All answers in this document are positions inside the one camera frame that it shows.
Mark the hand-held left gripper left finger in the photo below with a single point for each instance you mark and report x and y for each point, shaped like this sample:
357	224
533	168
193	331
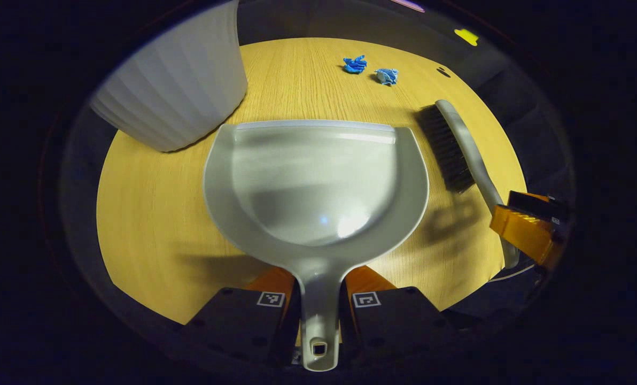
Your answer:
233	321

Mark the white plastic dustpan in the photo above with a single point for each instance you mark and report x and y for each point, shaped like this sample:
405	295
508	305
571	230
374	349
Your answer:
318	182

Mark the light blue paper trash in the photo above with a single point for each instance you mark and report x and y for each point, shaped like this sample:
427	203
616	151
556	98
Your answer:
387	76

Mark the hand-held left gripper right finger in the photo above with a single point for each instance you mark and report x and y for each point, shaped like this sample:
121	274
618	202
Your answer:
398	321

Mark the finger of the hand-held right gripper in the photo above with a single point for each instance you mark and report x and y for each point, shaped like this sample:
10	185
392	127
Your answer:
527	235
537	206

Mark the small white broom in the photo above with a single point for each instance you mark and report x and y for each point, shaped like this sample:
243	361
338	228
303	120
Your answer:
471	149

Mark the white ribbed garbage bin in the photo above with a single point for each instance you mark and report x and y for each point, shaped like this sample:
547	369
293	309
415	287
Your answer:
179	85

